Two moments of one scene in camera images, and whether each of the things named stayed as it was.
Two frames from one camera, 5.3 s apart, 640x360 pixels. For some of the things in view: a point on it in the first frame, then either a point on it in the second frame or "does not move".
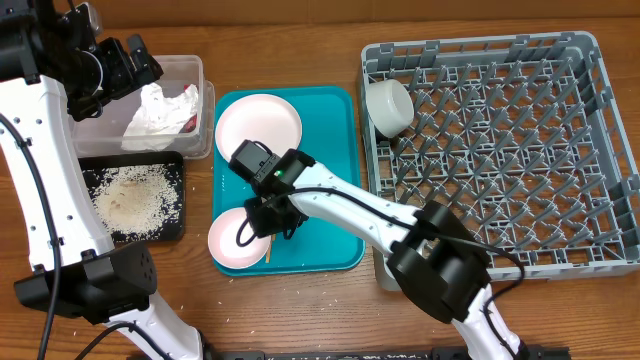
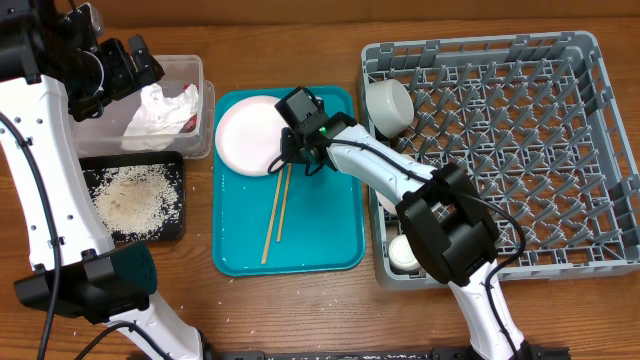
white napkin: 157,119 does not move
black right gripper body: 276,218 -> 296,150
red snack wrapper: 190,127 does not move
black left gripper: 126,77 does not move
